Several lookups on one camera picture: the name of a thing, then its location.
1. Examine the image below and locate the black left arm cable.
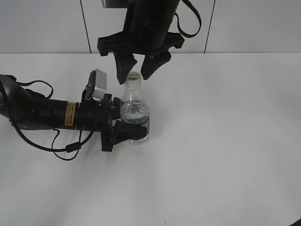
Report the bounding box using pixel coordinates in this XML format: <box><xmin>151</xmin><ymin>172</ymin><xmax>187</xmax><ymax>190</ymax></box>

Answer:
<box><xmin>0</xmin><ymin>80</ymin><xmax>97</xmax><ymax>161</ymax></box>

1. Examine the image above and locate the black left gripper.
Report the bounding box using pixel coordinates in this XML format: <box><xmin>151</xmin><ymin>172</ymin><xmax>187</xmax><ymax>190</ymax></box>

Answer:
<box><xmin>77</xmin><ymin>93</ymin><xmax>148</xmax><ymax>152</ymax></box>

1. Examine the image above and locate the white green bottle cap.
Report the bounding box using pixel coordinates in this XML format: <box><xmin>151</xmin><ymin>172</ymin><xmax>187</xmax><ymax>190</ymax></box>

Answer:
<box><xmin>124</xmin><ymin>72</ymin><xmax>142</xmax><ymax>89</ymax></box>

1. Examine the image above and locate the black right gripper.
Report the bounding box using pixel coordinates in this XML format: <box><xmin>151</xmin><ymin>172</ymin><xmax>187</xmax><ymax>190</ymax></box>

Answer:
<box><xmin>97</xmin><ymin>30</ymin><xmax>184</xmax><ymax>85</ymax></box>

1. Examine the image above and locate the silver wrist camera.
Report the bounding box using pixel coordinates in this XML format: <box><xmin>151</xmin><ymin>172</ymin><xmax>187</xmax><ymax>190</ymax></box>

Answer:
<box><xmin>85</xmin><ymin>69</ymin><xmax>107</xmax><ymax>100</ymax></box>
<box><xmin>102</xmin><ymin>0</ymin><xmax>129</xmax><ymax>8</ymax></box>

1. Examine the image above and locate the clear Cestbon water bottle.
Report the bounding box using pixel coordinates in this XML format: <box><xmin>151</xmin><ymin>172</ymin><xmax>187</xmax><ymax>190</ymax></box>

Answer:
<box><xmin>120</xmin><ymin>84</ymin><xmax>150</xmax><ymax>145</ymax></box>

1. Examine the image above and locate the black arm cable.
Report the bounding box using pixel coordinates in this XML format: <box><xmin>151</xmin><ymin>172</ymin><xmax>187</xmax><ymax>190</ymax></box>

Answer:
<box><xmin>0</xmin><ymin>80</ymin><xmax>97</xmax><ymax>161</ymax></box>
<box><xmin>174</xmin><ymin>0</ymin><xmax>202</xmax><ymax>39</ymax></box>

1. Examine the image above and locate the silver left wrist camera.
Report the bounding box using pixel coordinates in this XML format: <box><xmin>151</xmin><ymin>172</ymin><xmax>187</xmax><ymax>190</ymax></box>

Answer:
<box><xmin>85</xmin><ymin>69</ymin><xmax>107</xmax><ymax>100</ymax></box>

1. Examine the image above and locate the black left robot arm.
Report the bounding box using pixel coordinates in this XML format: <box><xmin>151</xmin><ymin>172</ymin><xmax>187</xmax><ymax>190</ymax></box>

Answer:
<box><xmin>0</xmin><ymin>74</ymin><xmax>147</xmax><ymax>153</ymax></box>

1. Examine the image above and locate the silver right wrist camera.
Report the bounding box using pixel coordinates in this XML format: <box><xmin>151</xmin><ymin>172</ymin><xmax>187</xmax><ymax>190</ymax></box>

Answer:
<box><xmin>102</xmin><ymin>0</ymin><xmax>129</xmax><ymax>8</ymax></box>

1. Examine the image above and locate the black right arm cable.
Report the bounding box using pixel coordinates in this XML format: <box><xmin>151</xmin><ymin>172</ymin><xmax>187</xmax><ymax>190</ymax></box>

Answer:
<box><xmin>174</xmin><ymin>0</ymin><xmax>202</xmax><ymax>39</ymax></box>

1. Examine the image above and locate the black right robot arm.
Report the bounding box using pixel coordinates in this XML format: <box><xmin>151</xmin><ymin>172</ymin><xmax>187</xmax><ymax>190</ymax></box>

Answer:
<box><xmin>97</xmin><ymin>0</ymin><xmax>184</xmax><ymax>84</ymax></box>

